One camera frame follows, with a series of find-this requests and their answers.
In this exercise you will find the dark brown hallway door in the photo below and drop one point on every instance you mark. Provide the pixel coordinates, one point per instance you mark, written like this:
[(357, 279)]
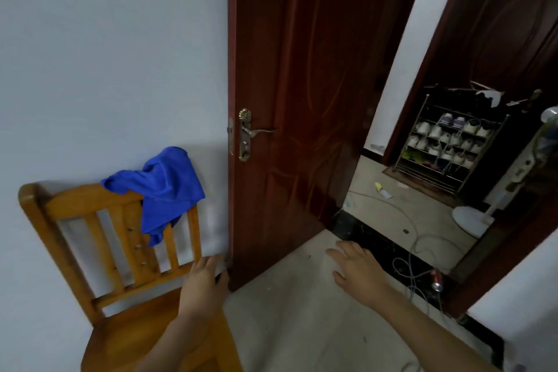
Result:
[(501, 27)]

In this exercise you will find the rows of white shoes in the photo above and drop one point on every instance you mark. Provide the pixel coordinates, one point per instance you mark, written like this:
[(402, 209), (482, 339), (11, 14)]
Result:
[(444, 140)]

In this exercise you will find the person's left forearm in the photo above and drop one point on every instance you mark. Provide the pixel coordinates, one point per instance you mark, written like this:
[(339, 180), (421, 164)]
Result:
[(178, 345)]

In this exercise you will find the dark brown door frame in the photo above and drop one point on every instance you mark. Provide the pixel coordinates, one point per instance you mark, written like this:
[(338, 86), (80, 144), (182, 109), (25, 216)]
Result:
[(492, 262)]

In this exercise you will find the blue cloth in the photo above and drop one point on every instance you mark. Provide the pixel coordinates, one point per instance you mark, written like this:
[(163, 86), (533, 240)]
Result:
[(170, 184)]

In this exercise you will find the small yellow white packet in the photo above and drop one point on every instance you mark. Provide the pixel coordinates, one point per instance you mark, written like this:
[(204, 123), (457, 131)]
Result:
[(382, 190)]

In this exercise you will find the white standing fan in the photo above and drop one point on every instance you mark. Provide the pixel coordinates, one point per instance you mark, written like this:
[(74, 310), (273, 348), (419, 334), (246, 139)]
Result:
[(473, 221)]

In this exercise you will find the person's left hand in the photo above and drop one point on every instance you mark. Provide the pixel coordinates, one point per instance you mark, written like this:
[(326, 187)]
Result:
[(202, 289)]

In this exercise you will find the dark brown wooden door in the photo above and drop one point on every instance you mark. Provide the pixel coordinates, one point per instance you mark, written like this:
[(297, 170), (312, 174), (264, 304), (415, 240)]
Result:
[(305, 58)]

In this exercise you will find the wooden chair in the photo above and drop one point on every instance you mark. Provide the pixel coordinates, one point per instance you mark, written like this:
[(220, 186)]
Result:
[(131, 332)]

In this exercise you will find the red drink can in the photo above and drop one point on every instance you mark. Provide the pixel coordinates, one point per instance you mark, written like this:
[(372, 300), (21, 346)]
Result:
[(437, 281)]

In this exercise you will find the person's right hand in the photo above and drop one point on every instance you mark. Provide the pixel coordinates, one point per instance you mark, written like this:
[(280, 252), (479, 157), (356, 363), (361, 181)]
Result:
[(362, 271)]

